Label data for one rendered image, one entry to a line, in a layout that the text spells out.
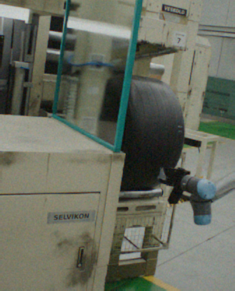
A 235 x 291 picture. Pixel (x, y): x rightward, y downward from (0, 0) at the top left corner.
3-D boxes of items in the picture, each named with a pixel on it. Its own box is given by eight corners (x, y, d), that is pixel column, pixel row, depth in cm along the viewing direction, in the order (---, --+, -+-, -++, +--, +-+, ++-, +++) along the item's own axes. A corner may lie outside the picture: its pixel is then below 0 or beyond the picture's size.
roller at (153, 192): (98, 195, 204) (101, 201, 200) (100, 187, 202) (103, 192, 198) (157, 193, 221) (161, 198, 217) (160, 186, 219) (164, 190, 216)
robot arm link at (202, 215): (209, 216, 184) (208, 192, 182) (213, 226, 173) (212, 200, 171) (191, 217, 184) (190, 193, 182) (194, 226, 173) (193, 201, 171)
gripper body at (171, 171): (177, 166, 195) (194, 171, 184) (175, 185, 195) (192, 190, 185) (164, 166, 191) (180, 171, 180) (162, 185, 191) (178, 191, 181)
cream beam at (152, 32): (93, 35, 214) (96, 5, 212) (74, 34, 236) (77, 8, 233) (187, 52, 244) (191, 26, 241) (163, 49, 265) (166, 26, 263)
